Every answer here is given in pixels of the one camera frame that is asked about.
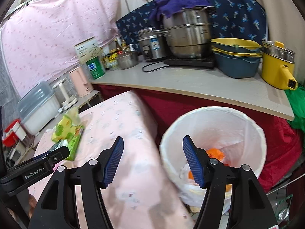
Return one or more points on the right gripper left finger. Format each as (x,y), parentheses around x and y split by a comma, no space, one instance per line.
(97,174)

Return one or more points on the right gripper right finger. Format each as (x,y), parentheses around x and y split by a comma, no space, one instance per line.
(212,206)

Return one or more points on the orange printed snack bag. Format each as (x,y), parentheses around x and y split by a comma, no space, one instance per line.
(214,157)

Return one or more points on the yellow-green snack bag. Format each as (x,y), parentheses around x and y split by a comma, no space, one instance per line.
(69,126)

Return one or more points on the white lined trash bin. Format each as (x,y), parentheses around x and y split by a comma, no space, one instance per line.
(229,130)

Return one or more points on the green carton box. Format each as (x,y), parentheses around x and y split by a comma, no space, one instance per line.
(73,143)

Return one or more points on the red plastic basket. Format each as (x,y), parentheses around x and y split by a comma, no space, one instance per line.
(13,133)

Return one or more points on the pink patterned tablecloth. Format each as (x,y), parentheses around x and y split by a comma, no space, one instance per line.
(141,194)

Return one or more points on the dark red cloth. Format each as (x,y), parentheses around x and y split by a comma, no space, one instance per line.
(284,144)

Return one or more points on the white dish rack grey lid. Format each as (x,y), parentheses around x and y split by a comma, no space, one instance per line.
(37,108)

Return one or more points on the white glass electric kettle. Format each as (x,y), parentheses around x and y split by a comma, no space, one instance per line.
(65,94)

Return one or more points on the pink electric kettle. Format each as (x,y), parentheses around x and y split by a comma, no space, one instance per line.
(80,81)

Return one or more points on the green tin can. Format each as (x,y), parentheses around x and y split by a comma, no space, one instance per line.
(95,67)

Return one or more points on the black induction cooktop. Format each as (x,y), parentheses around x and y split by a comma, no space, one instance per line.
(190,63)

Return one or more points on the yellow label jar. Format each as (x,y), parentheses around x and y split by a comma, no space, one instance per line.
(112,63)

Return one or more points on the green cloth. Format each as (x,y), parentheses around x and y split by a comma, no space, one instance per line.
(297,101)

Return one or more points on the small steel pot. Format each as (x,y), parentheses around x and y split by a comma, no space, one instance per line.
(127,60)

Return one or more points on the stacked blue yellow basins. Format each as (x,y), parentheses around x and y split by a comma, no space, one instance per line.
(237,58)

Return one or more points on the white cardboard box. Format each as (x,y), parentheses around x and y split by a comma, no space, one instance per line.
(87,50)

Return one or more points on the dark sauce bottle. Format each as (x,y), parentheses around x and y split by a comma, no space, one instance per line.
(118,47)

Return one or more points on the yellow electric pot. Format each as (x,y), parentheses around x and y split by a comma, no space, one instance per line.
(278,66)

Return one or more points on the silver rice cooker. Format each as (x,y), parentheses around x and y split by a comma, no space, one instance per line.
(152,44)

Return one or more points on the pink floral curtain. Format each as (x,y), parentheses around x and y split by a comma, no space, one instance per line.
(39,40)

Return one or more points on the large steel steamer pot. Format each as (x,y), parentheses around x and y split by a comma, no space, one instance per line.
(188,32)

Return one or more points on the navy floral cloth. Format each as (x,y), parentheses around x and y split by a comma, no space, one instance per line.
(244,19)

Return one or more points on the purple towel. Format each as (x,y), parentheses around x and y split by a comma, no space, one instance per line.
(170,7)

